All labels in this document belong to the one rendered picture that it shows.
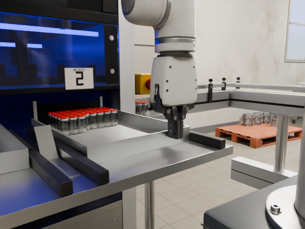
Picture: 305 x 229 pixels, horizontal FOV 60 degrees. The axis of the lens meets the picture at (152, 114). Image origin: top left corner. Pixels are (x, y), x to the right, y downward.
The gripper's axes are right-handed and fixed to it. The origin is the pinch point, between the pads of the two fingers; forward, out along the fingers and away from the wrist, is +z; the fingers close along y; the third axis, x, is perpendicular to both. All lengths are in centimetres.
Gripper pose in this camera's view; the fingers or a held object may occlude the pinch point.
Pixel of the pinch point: (175, 128)
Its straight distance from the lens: 57.1
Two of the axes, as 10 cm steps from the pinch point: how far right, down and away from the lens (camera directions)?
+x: 6.3, 1.0, -7.7
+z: 0.2, 9.9, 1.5
